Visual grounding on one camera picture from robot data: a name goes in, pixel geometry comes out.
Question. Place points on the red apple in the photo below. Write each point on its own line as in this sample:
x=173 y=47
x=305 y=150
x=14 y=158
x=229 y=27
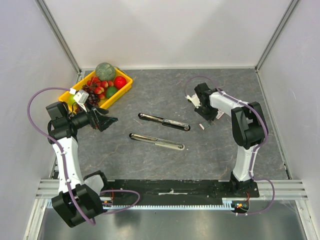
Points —
x=119 y=82

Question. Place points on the red white staple box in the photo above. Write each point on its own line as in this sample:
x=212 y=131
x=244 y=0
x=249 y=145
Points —
x=219 y=115

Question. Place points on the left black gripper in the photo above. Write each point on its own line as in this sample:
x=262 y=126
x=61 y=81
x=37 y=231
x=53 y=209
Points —
x=98 y=121

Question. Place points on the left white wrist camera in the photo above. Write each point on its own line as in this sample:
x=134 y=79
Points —
x=80 y=98

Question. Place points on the dark green lime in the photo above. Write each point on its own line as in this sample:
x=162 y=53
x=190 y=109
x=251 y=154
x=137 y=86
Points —
x=110 y=92

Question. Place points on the white black stapler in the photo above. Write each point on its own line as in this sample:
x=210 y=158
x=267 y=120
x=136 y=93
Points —
x=158 y=141

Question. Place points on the green melon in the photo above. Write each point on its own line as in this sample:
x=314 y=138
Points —
x=105 y=71

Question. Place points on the slotted cable duct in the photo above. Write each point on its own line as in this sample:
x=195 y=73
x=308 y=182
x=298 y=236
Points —
x=225 y=205

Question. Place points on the purple grape bunch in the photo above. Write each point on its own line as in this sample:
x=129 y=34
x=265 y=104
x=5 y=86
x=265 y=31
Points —
x=92 y=100

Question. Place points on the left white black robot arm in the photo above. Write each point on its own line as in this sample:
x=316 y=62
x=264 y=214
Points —
x=78 y=198

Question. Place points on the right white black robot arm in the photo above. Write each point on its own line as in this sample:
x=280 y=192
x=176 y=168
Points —
x=248 y=126

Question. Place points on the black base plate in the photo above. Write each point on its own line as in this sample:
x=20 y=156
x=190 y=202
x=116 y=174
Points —
x=187 y=191

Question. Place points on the light green lime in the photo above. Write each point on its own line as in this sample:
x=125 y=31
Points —
x=71 y=100

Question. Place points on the red peach cluster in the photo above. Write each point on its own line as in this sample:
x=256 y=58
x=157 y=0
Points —
x=98 y=87

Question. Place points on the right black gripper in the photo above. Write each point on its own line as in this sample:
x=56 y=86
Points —
x=207 y=116

